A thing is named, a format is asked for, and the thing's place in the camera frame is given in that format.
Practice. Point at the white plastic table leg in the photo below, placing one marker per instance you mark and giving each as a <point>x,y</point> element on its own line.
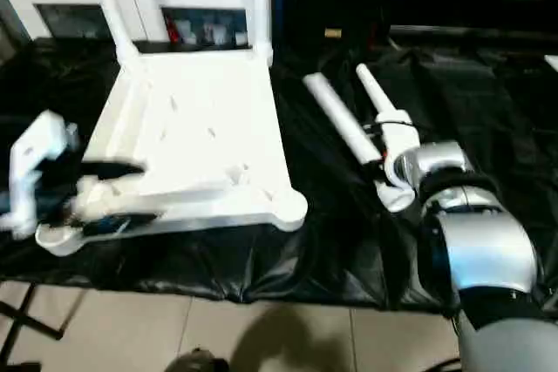
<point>260,6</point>
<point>109,6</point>
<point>373,89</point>
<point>340,119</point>

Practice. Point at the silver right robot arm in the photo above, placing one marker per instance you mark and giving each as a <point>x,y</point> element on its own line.
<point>484,250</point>

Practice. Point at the black work mat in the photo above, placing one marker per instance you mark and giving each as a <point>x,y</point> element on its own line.
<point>488,111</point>

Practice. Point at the small yellow tag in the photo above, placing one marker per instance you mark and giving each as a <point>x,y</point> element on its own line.
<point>333,33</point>

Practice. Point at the grey left robot leg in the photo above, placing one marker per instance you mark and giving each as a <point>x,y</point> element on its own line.
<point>197,361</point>

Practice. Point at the white flat board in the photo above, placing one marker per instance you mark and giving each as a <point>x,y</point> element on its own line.
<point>552,63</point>

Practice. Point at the black metal floor frame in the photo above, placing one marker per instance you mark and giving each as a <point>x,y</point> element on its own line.
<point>30,315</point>

